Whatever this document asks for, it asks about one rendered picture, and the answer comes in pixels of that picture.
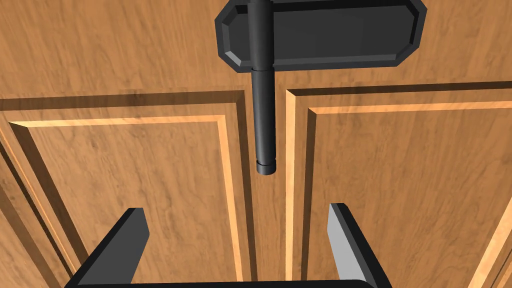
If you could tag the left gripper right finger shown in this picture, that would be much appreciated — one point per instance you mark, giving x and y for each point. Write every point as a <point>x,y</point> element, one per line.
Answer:
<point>352,248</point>

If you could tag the brown wooden panelled door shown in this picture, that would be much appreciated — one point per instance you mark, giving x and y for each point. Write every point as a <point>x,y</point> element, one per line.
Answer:
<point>168,192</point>

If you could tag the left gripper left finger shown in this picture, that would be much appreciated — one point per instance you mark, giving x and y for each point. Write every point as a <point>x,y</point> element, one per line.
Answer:
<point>116,252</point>

